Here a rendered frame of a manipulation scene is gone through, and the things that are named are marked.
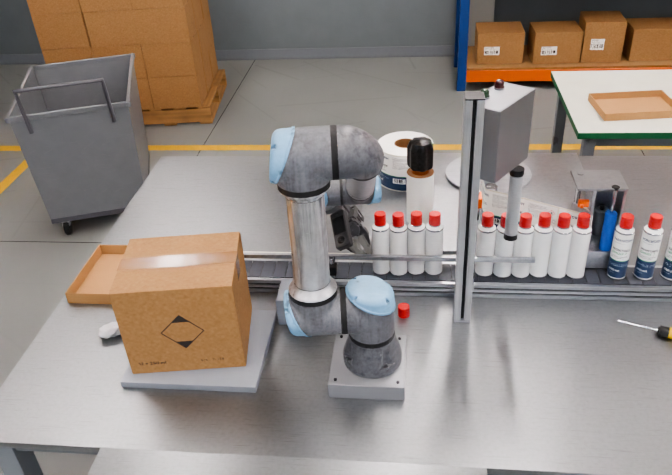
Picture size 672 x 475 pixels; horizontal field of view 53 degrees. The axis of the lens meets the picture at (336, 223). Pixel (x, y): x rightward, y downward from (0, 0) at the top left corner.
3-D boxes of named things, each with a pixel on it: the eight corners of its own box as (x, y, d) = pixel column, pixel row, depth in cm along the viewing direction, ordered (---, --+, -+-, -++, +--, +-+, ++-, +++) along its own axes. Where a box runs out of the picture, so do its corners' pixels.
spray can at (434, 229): (443, 266, 204) (445, 209, 192) (441, 277, 199) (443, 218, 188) (425, 265, 205) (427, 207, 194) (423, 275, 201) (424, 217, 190)
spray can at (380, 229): (390, 265, 206) (389, 208, 194) (389, 276, 201) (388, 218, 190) (373, 265, 206) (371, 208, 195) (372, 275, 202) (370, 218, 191)
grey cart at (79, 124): (65, 180, 454) (21, 40, 402) (160, 166, 463) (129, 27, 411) (47, 253, 380) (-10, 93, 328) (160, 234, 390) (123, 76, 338)
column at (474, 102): (469, 312, 193) (483, 91, 157) (470, 322, 189) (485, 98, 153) (453, 311, 194) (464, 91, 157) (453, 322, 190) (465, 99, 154)
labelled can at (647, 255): (649, 270, 197) (664, 210, 185) (654, 281, 192) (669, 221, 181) (630, 270, 197) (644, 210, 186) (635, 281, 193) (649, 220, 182)
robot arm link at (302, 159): (348, 345, 163) (337, 138, 135) (286, 348, 163) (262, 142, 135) (346, 313, 173) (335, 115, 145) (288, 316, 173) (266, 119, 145)
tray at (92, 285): (187, 255, 225) (185, 245, 223) (162, 305, 203) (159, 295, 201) (101, 254, 229) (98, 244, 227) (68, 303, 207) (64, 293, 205)
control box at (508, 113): (528, 158, 173) (536, 88, 163) (494, 184, 163) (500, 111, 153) (493, 147, 179) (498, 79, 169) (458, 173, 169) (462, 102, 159)
